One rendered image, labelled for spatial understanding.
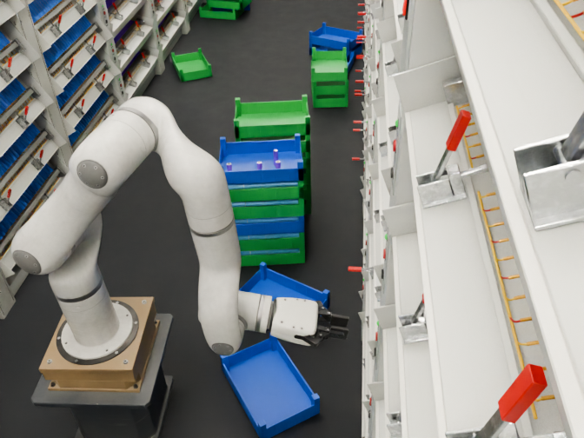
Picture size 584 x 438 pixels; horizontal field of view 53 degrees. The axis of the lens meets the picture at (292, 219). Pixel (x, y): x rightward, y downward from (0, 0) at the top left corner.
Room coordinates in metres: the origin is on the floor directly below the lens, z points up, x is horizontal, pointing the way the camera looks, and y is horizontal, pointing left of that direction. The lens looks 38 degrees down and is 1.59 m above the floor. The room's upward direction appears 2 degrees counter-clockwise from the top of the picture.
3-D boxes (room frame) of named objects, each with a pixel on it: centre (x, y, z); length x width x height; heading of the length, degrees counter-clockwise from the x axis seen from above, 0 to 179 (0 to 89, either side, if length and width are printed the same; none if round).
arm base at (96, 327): (1.06, 0.54, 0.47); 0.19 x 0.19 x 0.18
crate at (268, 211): (1.82, 0.11, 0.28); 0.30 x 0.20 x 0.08; 91
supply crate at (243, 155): (1.82, 0.11, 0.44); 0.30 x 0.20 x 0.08; 91
